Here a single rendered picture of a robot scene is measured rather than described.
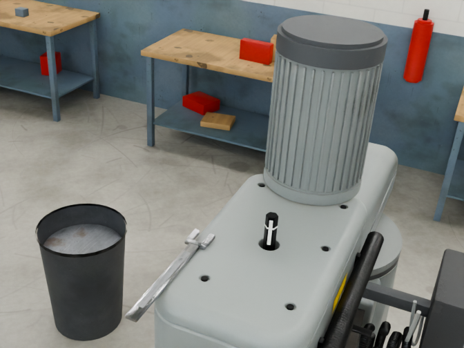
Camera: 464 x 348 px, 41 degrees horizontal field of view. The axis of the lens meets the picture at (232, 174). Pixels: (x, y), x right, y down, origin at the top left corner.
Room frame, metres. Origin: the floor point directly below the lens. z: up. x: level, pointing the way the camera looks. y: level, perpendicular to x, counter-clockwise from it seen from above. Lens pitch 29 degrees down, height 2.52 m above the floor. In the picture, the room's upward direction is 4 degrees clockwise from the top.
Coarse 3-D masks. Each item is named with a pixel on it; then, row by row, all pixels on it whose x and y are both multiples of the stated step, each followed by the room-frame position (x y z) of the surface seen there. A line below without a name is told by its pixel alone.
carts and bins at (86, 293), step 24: (48, 216) 2.76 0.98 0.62; (72, 216) 2.86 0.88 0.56; (96, 216) 2.89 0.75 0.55; (120, 216) 2.81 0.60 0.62; (48, 240) 2.70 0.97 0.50; (72, 240) 2.71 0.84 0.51; (96, 240) 2.73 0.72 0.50; (120, 240) 2.58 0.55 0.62; (48, 264) 2.49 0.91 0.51; (72, 264) 2.44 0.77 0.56; (96, 264) 2.47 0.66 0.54; (120, 264) 2.61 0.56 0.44; (48, 288) 2.55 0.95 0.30; (72, 288) 2.45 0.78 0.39; (96, 288) 2.48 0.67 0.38; (120, 288) 2.62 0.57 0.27; (72, 312) 2.46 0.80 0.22; (96, 312) 2.49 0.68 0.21; (120, 312) 2.63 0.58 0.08; (72, 336) 2.48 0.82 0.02; (96, 336) 2.49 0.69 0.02
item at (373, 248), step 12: (372, 240) 1.02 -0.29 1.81; (360, 252) 1.00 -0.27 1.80; (372, 252) 0.99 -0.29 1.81; (360, 264) 0.95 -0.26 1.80; (372, 264) 0.96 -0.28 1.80; (360, 276) 0.91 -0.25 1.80; (348, 288) 0.88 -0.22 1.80; (360, 288) 0.88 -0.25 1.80; (348, 300) 0.84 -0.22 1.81; (360, 300) 0.86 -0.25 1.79; (336, 312) 0.81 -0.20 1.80; (348, 312) 0.81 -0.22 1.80; (336, 324) 0.78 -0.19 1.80; (348, 324) 0.78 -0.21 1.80; (324, 336) 0.76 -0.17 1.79; (336, 336) 0.75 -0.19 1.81
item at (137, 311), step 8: (192, 232) 0.88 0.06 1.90; (192, 240) 0.86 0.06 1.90; (208, 240) 0.86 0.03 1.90; (184, 248) 0.84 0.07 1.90; (192, 248) 0.84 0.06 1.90; (200, 248) 0.85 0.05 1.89; (184, 256) 0.81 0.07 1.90; (192, 256) 0.82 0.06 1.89; (176, 264) 0.79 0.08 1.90; (184, 264) 0.80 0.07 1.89; (168, 272) 0.77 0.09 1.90; (176, 272) 0.77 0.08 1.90; (160, 280) 0.75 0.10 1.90; (168, 280) 0.75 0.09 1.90; (152, 288) 0.73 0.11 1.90; (160, 288) 0.73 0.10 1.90; (144, 296) 0.71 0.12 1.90; (152, 296) 0.71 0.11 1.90; (136, 304) 0.69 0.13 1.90; (144, 304) 0.69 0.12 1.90; (128, 312) 0.67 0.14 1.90; (136, 312) 0.67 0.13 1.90; (144, 312) 0.68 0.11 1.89; (136, 320) 0.66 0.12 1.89
